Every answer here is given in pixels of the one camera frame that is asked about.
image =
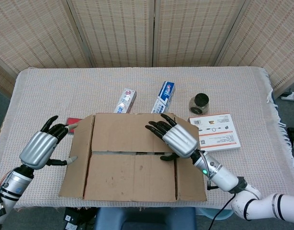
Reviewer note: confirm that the white red toothpaste box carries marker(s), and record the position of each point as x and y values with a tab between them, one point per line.
125	100

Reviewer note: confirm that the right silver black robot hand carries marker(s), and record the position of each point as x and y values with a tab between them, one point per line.
181	141

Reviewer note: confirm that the blue chair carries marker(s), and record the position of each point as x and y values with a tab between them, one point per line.
144	218

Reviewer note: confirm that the blue white toothpaste box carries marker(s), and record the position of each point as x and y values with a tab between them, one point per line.
163	95

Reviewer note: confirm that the woven folding screen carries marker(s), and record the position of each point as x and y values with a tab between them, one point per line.
118	31

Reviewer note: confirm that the flat white product box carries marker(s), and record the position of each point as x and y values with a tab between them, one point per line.
221	139

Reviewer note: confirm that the black devices under table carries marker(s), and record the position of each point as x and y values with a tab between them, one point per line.
75	219

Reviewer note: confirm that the red brown cardboard box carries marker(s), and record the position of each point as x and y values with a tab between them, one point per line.
127	177

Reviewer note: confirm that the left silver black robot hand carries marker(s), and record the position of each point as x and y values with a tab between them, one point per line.
38	149

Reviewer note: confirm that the white woven tablecloth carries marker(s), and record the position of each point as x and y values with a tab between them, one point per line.
89	83

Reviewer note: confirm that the light blue bin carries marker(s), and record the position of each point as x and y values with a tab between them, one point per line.
204	212

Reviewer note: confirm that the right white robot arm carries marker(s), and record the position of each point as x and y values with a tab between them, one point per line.
223	175

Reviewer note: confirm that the glass jar with black lid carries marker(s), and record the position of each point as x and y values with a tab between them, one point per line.
199	103

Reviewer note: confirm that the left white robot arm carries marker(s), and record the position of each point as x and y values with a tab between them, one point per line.
15	182

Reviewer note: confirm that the red ink pad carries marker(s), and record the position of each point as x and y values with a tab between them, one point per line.
74	120

